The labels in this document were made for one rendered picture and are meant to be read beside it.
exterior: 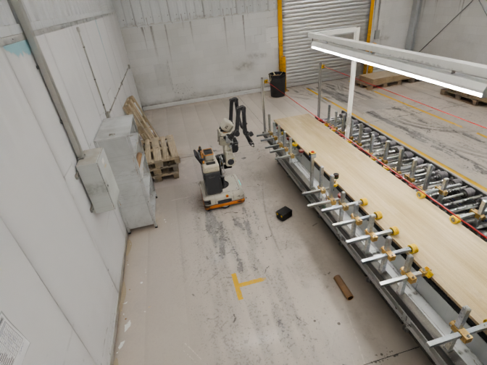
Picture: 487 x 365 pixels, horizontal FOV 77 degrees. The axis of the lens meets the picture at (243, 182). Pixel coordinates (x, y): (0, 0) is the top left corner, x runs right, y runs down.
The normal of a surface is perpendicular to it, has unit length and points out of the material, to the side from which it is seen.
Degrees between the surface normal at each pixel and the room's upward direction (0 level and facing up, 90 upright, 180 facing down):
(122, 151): 90
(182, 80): 90
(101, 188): 90
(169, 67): 90
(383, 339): 0
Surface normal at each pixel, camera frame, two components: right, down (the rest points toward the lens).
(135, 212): 0.24, 0.50
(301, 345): -0.09, -0.84
